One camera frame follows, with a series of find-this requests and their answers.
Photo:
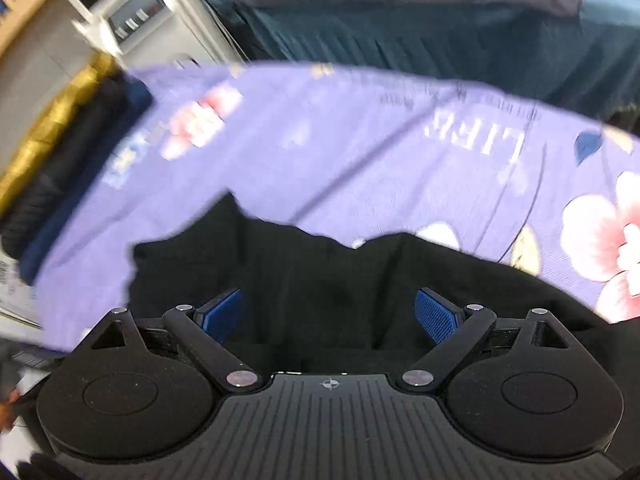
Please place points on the teal blue blanket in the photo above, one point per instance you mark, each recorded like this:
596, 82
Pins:
400, 65

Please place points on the black folded clothes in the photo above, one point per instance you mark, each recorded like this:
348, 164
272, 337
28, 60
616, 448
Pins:
75, 150

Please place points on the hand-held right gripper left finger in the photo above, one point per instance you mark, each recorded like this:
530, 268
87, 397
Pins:
226, 310

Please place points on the wooden desk edge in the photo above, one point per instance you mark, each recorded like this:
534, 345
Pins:
30, 5

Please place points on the navy folded clothes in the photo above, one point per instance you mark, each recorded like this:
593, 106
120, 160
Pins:
137, 97

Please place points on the gold folded cloth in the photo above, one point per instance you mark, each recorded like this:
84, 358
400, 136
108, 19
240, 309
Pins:
50, 120

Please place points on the black zip jacket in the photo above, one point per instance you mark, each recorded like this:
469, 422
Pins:
320, 280

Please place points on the grey cabinet with display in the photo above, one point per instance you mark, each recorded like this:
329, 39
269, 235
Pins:
185, 15

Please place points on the printed paper sheet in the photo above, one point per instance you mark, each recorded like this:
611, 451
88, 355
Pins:
12, 285

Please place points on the purple floral bed sheet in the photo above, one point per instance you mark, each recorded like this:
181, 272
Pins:
350, 150

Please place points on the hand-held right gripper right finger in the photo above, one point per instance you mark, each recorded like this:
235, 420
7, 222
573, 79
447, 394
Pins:
434, 316

